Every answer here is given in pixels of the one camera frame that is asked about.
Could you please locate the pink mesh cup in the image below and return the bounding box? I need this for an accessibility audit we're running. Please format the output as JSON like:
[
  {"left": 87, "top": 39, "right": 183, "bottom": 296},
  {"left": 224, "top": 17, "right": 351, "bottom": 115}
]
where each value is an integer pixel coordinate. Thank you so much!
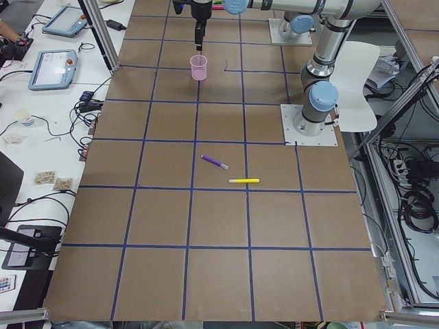
[{"left": 189, "top": 54, "right": 208, "bottom": 81}]

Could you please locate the teach pendant tablet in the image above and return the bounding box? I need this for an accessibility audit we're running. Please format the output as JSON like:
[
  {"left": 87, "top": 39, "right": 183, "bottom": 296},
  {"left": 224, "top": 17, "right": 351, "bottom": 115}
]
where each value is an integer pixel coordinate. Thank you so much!
[
  {"left": 42, "top": 5, "right": 87, "bottom": 38},
  {"left": 28, "top": 49, "right": 78, "bottom": 91}
]

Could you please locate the near teach pendant tablet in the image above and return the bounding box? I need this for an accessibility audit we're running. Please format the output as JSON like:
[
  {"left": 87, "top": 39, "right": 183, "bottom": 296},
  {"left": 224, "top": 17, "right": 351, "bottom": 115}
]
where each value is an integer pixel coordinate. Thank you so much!
[{"left": 28, "top": 49, "right": 78, "bottom": 91}]

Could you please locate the yellow highlighter pen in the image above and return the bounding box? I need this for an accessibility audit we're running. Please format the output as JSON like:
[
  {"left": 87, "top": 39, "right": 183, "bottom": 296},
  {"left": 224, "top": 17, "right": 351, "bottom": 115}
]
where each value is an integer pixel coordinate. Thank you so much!
[{"left": 228, "top": 178, "right": 260, "bottom": 184}]

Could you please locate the black camera stand base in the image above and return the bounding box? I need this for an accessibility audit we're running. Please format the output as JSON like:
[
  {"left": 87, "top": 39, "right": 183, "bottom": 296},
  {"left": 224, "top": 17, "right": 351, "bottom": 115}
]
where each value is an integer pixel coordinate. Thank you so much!
[{"left": 1, "top": 225, "right": 62, "bottom": 270}]

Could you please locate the purple pen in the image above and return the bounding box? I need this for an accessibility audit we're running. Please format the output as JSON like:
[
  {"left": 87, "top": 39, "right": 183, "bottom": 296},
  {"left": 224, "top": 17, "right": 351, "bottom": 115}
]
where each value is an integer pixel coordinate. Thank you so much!
[{"left": 200, "top": 154, "right": 228, "bottom": 170}]

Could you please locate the colourful remote control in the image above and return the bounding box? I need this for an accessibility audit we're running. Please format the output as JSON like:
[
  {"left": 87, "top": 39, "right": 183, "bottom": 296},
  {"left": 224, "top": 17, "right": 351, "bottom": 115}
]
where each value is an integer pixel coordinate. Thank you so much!
[{"left": 0, "top": 274, "right": 16, "bottom": 293}]

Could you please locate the black power adapter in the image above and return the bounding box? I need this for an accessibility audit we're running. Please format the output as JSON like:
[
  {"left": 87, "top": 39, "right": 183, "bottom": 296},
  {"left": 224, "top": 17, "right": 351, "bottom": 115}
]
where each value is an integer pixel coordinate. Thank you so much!
[{"left": 106, "top": 19, "right": 126, "bottom": 31}]

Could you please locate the white plastic chair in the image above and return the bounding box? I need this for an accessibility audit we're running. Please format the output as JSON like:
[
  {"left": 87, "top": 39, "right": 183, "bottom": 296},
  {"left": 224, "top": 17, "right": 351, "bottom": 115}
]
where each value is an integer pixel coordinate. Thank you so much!
[{"left": 330, "top": 41, "right": 380, "bottom": 132}]

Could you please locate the aluminium frame post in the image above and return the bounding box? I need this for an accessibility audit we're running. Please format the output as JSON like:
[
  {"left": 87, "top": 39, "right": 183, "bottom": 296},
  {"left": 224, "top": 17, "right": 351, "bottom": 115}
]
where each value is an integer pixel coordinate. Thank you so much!
[{"left": 78, "top": 0, "right": 120, "bottom": 72}]

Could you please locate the far teach pendant tablet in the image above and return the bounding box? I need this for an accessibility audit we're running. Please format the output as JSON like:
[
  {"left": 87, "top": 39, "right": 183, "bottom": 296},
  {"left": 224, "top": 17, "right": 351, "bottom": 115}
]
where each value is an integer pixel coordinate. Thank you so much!
[{"left": 42, "top": 5, "right": 87, "bottom": 38}]

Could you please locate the small snack bag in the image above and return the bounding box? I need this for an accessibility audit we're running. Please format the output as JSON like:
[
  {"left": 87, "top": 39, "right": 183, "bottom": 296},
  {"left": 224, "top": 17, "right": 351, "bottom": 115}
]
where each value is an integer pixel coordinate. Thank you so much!
[
  {"left": 34, "top": 171, "right": 56, "bottom": 185},
  {"left": 53, "top": 178, "right": 74, "bottom": 191}
]

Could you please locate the blue checkered adapter box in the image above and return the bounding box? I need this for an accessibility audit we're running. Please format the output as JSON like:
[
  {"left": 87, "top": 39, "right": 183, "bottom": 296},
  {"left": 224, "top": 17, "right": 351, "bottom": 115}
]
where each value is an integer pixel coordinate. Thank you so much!
[{"left": 80, "top": 90, "right": 94, "bottom": 101}]

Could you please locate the crumpled white wrapper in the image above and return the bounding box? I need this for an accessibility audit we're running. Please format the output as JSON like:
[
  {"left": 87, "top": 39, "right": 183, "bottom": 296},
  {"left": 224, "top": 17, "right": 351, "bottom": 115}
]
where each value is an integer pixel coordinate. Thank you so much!
[{"left": 3, "top": 134, "right": 27, "bottom": 145}]

